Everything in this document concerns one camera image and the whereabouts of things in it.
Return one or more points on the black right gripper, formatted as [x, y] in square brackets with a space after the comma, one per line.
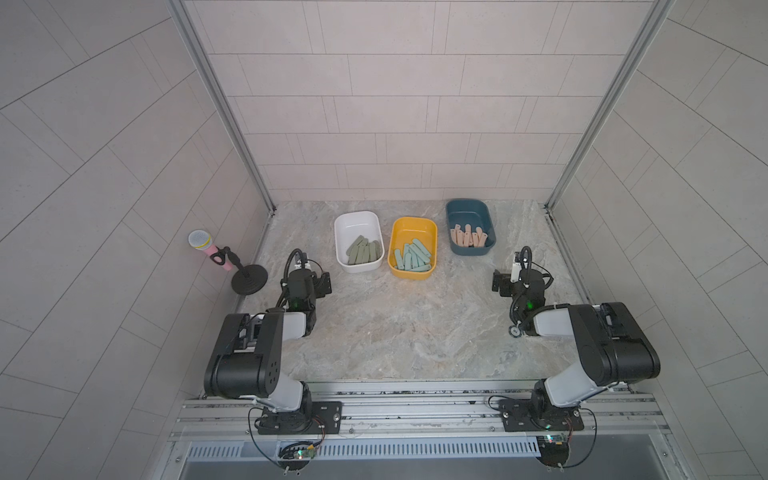
[506, 283]

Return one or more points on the right circuit board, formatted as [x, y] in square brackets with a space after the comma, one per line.
[554, 449]

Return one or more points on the white storage box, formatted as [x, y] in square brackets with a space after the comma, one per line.
[347, 227]

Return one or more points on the black microphone stand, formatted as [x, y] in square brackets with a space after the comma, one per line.
[248, 279]

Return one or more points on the yellow storage box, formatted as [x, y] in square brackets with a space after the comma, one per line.
[404, 230]

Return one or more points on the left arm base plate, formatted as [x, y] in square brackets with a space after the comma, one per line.
[323, 417]

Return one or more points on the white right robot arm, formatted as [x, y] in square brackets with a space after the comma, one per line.
[612, 348]

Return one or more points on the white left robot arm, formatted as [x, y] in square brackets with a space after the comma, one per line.
[246, 358]

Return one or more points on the pink toy microphone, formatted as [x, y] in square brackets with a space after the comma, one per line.
[202, 241]

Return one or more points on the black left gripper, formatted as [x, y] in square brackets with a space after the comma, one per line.
[319, 289]

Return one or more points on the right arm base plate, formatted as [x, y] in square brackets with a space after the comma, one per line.
[520, 415]

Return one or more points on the circuit board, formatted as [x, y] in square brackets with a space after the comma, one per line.
[299, 451]
[554, 449]

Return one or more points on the left circuit board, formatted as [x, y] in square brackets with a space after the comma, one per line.
[299, 451]

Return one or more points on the aluminium rail frame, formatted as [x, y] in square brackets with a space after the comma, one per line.
[430, 408]

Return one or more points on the mint folding knife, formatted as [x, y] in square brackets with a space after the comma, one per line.
[406, 258]
[423, 260]
[399, 259]
[412, 260]
[421, 247]

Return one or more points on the dark teal storage box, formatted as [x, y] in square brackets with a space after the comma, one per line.
[462, 211]

